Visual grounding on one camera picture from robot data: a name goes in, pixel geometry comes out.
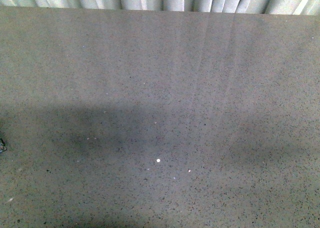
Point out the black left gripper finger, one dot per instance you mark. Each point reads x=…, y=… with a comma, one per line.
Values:
x=3, y=147

